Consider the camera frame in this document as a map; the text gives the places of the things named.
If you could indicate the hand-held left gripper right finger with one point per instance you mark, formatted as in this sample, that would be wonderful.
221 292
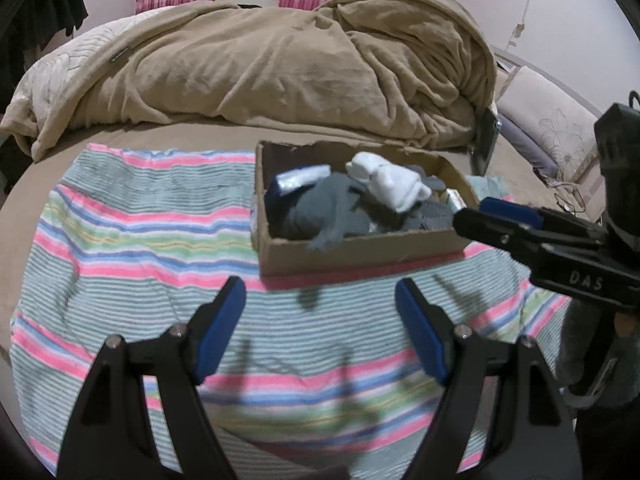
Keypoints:
420 332

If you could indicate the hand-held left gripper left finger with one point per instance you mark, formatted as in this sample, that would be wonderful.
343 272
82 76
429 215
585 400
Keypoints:
220 330

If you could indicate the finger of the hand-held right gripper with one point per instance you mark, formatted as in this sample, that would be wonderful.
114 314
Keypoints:
510 210
495 234

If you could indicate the clear plastic snack bag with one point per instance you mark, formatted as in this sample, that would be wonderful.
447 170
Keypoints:
454 200

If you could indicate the grey dotted anti-slip sock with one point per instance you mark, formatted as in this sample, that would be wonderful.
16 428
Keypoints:
427 216

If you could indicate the brown cardboard box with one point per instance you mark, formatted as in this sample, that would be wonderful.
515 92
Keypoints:
350 255

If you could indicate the navy sock with white band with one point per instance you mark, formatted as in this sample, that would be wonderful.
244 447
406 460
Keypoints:
295 185

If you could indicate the blue-grey pillow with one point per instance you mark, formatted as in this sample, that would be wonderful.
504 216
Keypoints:
525 147

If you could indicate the upright smartphone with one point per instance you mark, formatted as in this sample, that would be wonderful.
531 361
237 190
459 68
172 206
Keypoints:
487 140

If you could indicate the floral cream cushion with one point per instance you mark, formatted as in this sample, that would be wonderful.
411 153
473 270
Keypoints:
550 120

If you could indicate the striped pastel blanket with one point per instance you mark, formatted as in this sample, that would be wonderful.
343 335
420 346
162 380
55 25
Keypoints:
150 240

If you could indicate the beige fleece blanket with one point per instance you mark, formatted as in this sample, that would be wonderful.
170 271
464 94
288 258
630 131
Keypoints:
275 70

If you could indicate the cream patterned quilt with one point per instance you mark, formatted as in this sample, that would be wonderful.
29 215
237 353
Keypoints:
55 75

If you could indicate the black hanging jackets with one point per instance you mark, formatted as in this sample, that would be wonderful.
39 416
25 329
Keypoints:
35 5

